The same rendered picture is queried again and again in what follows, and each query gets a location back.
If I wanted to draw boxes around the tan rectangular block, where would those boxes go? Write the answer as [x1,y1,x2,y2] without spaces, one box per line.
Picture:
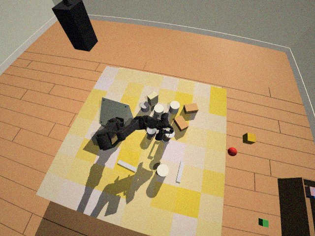
[184,103,198,114]
[174,115,189,132]

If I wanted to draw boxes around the pale yellow cube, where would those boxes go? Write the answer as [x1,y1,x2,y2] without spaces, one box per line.
[147,91,158,106]

